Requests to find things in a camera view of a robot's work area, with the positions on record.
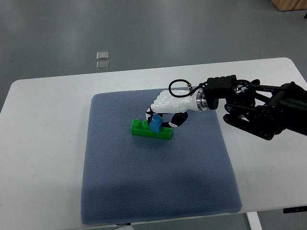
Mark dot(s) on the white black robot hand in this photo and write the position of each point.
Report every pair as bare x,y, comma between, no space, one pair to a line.
176,104

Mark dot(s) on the blue toy block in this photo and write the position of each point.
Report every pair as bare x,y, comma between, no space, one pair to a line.
155,124

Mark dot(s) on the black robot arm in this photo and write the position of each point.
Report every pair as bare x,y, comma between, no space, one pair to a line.
261,110

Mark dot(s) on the green four-stud toy block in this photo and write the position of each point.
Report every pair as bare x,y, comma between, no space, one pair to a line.
143,129

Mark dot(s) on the blue-grey textured mat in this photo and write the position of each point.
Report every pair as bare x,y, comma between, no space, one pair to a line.
128,178

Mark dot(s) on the white table leg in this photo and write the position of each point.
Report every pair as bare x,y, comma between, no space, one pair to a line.
254,221

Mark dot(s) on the wooden box corner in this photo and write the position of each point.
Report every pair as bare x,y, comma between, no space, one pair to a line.
290,5

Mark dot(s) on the black table control panel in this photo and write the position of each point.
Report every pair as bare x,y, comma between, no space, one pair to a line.
290,210

